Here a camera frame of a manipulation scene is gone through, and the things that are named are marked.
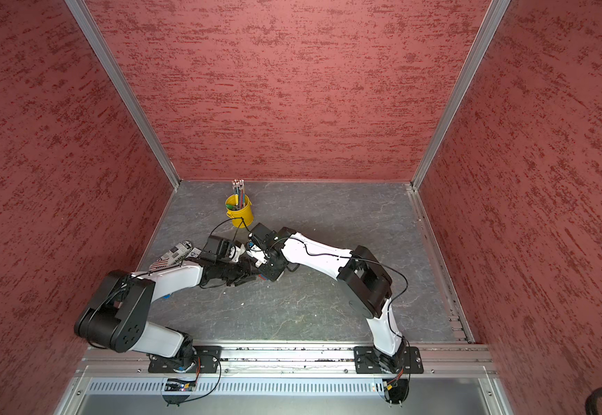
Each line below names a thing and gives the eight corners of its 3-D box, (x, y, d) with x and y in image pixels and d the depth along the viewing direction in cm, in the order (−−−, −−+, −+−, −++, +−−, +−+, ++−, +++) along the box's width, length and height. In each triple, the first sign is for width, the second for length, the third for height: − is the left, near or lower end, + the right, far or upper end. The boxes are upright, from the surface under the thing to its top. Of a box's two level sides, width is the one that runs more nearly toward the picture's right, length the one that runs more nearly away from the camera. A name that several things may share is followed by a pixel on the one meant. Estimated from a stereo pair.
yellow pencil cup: (230, 228, 106) (222, 208, 96) (234, 213, 111) (227, 192, 101) (251, 228, 106) (245, 208, 96) (254, 213, 111) (249, 192, 101)
